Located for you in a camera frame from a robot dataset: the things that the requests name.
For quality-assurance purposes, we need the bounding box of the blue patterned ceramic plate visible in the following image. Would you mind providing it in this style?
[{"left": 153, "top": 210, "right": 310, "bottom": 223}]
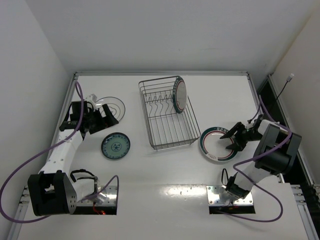
[{"left": 100, "top": 132, "right": 131, "bottom": 161}]

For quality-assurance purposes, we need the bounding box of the metal wire dish rack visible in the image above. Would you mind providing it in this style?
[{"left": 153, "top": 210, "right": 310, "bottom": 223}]
[{"left": 138, "top": 75, "right": 201, "bottom": 151}]

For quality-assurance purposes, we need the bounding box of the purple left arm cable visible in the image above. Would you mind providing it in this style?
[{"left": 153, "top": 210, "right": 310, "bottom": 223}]
[{"left": 0, "top": 81, "right": 120, "bottom": 223}]

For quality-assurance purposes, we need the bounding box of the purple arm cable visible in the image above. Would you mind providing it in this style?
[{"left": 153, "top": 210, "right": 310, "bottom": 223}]
[
  {"left": 219, "top": 94, "right": 293, "bottom": 223},
  {"left": 0, "top": 81, "right": 120, "bottom": 223}
]

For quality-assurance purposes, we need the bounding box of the white plate green red rim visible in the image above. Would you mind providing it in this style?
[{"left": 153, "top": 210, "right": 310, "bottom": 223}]
[{"left": 172, "top": 76, "right": 188, "bottom": 114}]

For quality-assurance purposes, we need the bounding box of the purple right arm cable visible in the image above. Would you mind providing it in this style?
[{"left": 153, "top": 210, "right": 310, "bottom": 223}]
[{"left": 219, "top": 94, "right": 293, "bottom": 223}]

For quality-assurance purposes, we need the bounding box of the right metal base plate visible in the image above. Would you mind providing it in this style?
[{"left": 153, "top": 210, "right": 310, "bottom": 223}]
[{"left": 206, "top": 185, "right": 254, "bottom": 207}]

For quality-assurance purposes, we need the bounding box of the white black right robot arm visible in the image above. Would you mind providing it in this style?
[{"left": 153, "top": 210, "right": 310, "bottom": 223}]
[{"left": 220, "top": 115, "right": 302, "bottom": 199}]

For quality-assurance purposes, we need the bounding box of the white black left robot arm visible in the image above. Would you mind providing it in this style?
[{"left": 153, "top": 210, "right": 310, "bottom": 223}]
[{"left": 27, "top": 100, "right": 118, "bottom": 216}]

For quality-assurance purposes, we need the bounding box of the metal base plate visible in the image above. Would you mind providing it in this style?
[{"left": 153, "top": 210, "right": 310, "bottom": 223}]
[
  {"left": 206, "top": 185, "right": 254, "bottom": 207},
  {"left": 78, "top": 185, "right": 118, "bottom": 207}
]

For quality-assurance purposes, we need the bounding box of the black wall cable white plug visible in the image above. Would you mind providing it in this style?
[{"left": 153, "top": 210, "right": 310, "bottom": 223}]
[{"left": 275, "top": 73, "right": 295, "bottom": 101}]

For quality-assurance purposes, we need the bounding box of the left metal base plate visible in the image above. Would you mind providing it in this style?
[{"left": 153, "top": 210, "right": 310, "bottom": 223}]
[{"left": 78, "top": 185, "right": 118, "bottom": 207}]

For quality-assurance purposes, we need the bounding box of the clear glass plate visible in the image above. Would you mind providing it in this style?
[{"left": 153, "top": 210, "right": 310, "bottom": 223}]
[{"left": 95, "top": 96, "right": 126, "bottom": 122}]

